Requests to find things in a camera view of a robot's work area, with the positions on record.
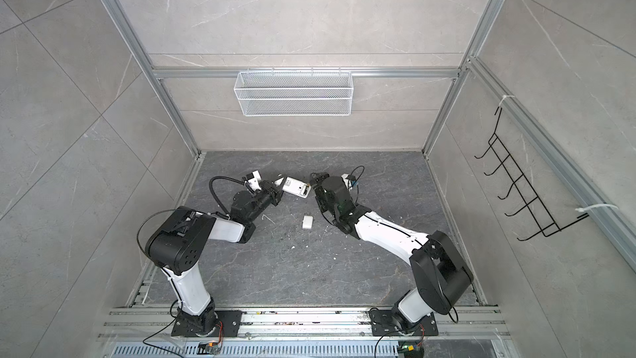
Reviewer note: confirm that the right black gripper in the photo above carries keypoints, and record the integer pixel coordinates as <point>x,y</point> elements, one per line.
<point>320,190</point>

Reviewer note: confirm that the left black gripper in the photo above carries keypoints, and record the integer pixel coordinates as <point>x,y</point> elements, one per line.
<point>271,191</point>

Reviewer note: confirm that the white battery cover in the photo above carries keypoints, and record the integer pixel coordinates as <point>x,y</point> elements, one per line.
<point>307,222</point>

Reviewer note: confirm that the white remote control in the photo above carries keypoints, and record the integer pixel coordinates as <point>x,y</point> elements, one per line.
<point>296,187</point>

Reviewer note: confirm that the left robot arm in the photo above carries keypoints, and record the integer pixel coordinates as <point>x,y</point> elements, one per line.
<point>177,245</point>

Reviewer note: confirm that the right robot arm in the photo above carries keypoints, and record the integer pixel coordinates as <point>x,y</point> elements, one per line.
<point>441,274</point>

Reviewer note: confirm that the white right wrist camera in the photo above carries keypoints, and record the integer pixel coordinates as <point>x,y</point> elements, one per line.
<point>350,181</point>

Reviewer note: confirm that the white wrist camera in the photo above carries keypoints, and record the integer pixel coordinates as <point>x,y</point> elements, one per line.
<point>253,181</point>
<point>350,181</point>

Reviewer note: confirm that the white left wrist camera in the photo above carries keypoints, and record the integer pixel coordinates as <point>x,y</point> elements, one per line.
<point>253,181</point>

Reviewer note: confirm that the white wire mesh basket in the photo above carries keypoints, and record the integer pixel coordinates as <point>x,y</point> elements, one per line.
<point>294,93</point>

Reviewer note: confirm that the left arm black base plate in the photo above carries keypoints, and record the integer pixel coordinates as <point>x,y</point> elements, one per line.
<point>209,324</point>

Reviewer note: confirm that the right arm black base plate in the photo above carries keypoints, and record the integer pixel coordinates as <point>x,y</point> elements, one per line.
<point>386,322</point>

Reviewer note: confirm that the aluminium front rail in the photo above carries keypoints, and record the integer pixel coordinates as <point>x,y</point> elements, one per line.
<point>472,322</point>

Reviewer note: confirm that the black wire hook rack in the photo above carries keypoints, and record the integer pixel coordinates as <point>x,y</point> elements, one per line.
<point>519,182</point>

